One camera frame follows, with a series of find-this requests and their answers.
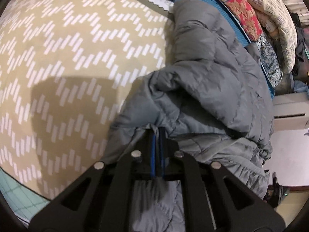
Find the beige chevron bedspread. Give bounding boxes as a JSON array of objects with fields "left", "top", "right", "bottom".
[{"left": 1, "top": 0, "right": 173, "bottom": 199}]

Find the grey puffer jacket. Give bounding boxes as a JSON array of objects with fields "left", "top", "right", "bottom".
[{"left": 101, "top": 0, "right": 284, "bottom": 231}]

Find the white appliance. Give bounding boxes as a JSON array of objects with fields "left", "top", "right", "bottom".
[{"left": 273, "top": 92, "right": 309, "bottom": 131}]

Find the dark clothes pile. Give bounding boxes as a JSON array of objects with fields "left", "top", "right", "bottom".
[{"left": 290, "top": 13, "right": 307, "bottom": 77}]

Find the cream patterned folded blanket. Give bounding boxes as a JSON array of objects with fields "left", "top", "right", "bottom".
[{"left": 247, "top": 0, "right": 297, "bottom": 74}]

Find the red floral quilt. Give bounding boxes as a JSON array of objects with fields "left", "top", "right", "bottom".
[{"left": 220, "top": 0, "right": 283, "bottom": 87}]

